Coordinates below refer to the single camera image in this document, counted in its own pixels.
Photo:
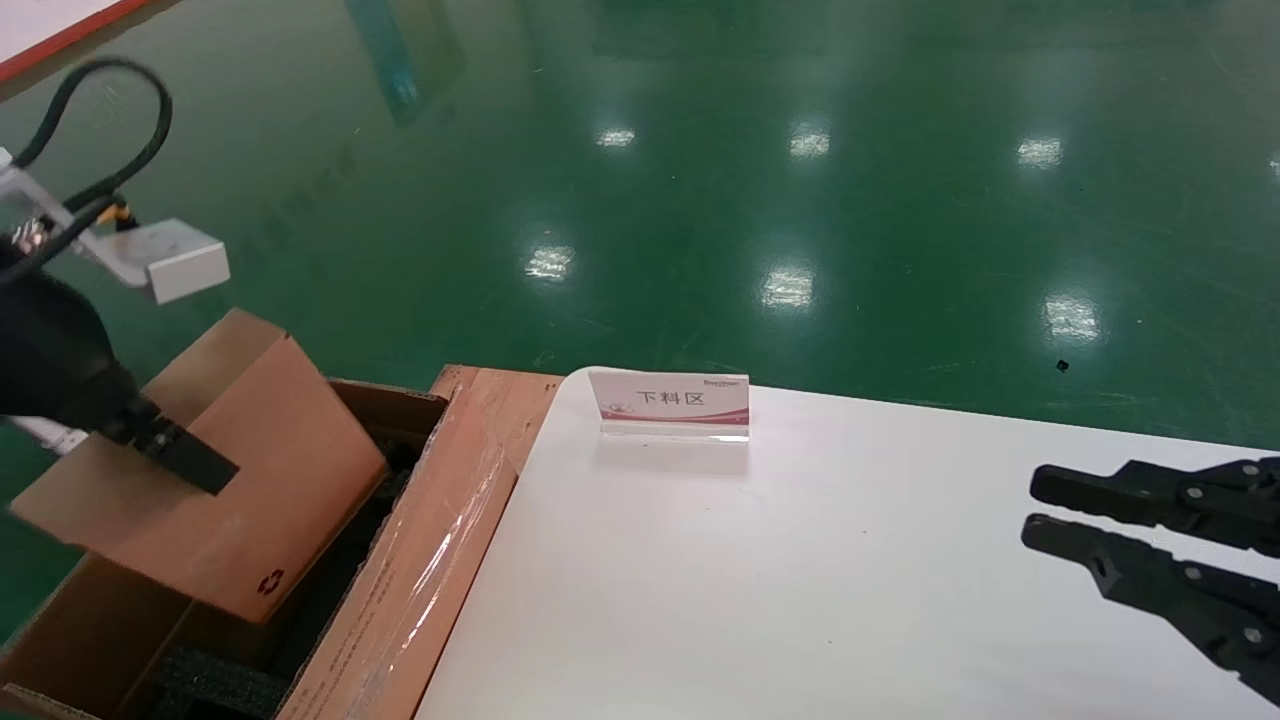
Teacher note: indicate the white board with red edge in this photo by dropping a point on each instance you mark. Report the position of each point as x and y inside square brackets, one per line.
[40, 20]

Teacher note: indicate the acrylic table sign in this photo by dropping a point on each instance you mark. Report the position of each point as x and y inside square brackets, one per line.
[670, 398]

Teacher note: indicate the small cardboard box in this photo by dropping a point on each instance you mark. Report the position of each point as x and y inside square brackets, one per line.
[280, 480]

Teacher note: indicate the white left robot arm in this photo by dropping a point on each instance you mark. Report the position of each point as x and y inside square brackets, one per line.
[55, 435]

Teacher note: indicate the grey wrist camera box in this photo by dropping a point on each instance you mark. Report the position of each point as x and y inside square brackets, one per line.
[185, 262]

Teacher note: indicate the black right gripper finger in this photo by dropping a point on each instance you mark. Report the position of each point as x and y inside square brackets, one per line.
[1200, 600]
[1200, 500]

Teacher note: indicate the black foam insert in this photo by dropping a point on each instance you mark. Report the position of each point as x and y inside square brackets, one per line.
[400, 465]
[215, 685]

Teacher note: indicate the large cardboard box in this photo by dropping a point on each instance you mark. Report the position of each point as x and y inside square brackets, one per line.
[430, 560]

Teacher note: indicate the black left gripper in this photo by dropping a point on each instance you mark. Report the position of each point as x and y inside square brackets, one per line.
[50, 350]

